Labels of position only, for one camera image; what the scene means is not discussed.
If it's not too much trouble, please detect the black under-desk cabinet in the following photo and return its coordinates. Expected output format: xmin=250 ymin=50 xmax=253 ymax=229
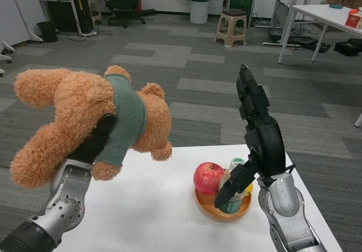
xmin=44 ymin=0 xmax=94 ymax=33

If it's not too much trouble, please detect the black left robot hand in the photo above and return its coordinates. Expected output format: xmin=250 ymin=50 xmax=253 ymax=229
xmin=67 ymin=114 xmax=118 ymax=165

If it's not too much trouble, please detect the black green equipment rack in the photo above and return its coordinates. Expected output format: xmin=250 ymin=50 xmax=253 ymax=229
xmin=227 ymin=0 xmax=257 ymax=28

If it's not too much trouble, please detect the large white table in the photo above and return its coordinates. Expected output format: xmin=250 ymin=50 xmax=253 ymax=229
xmin=278 ymin=4 xmax=362 ymax=65

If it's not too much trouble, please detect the black office chair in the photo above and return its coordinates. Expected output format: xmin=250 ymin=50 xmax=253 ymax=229
xmin=105 ymin=0 xmax=156 ymax=28

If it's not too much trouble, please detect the orange round plate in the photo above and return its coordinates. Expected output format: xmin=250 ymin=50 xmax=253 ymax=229
xmin=195 ymin=168 xmax=252 ymax=221

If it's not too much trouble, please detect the black case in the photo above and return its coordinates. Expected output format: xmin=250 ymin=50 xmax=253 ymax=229
xmin=333 ymin=37 xmax=362 ymax=57

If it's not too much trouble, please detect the small bottle green cap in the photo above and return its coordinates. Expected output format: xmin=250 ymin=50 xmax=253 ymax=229
xmin=219 ymin=157 xmax=247 ymax=215

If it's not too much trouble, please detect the wooden stool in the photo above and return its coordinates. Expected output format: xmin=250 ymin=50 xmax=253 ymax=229
xmin=87 ymin=0 xmax=103 ymax=27

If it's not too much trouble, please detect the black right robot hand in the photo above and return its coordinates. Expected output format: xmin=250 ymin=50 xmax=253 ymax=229
xmin=214 ymin=63 xmax=286 ymax=210

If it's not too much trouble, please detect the white partition panel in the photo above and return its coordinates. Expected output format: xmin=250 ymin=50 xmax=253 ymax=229
xmin=0 ymin=0 xmax=49 ymax=77

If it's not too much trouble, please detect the red box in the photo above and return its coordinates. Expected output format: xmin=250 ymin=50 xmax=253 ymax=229
xmin=344 ymin=12 xmax=362 ymax=28

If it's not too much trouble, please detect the black trash bin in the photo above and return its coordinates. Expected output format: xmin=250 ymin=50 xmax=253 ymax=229
xmin=37 ymin=21 xmax=59 ymax=43

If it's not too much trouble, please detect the potted plant white pot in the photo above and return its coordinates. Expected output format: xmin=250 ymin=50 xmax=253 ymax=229
xmin=169 ymin=0 xmax=221 ymax=25

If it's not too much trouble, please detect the beige plastic stool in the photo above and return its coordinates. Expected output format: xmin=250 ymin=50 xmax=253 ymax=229
xmin=216 ymin=8 xmax=248 ymax=48

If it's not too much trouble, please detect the red apple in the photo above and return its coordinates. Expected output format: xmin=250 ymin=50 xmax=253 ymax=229
xmin=193 ymin=161 xmax=226 ymax=195

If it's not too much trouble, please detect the brown teddy bear green sweater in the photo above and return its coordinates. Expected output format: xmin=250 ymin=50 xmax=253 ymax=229
xmin=9 ymin=65 xmax=173 ymax=190

